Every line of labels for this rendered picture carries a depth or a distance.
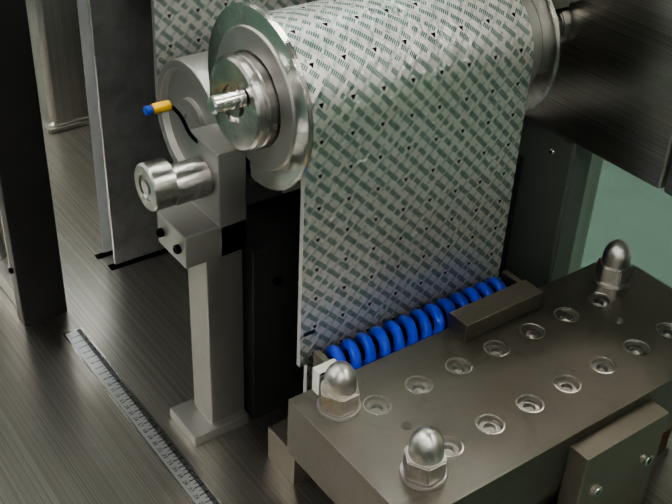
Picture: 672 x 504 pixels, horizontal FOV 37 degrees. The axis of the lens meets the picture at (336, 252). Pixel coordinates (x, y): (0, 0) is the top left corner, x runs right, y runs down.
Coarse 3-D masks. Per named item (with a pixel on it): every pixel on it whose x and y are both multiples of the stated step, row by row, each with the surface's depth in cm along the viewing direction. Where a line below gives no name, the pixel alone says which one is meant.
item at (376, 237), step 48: (432, 144) 84; (480, 144) 87; (336, 192) 80; (384, 192) 83; (432, 192) 87; (480, 192) 91; (336, 240) 82; (384, 240) 86; (432, 240) 90; (480, 240) 94; (336, 288) 85; (384, 288) 89; (432, 288) 93; (336, 336) 88
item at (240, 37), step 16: (528, 0) 86; (528, 16) 86; (240, 32) 77; (256, 32) 75; (224, 48) 80; (240, 48) 77; (256, 48) 75; (272, 48) 74; (272, 64) 74; (288, 96) 74; (288, 112) 74; (288, 128) 75; (288, 144) 76; (256, 160) 81; (272, 160) 79
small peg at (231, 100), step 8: (240, 88) 75; (216, 96) 74; (224, 96) 74; (232, 96) 74; (240, 96) 75; (208, 104) 74; (216, 104) 74; (224, 104) 74; (232, 104) 74; (240, 104) 75; (216, 112) 74
